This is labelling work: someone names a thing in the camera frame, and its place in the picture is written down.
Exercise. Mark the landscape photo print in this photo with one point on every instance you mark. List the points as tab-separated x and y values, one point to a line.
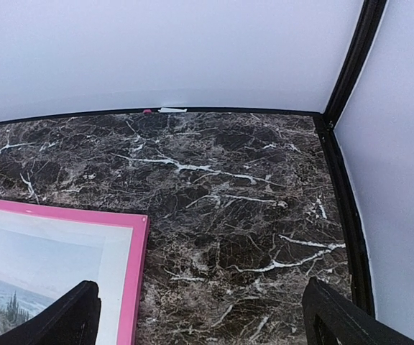
35	271

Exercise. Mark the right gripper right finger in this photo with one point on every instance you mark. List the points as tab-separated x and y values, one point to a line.
332	319

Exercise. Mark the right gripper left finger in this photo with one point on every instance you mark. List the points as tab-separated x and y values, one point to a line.
72	319

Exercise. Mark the right black corner post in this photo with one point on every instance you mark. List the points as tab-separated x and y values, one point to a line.
338	139

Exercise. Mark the pink wooden picture frame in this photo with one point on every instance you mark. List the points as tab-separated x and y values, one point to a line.
134	270

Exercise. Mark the white mat board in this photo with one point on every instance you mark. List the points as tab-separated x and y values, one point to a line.
113	266

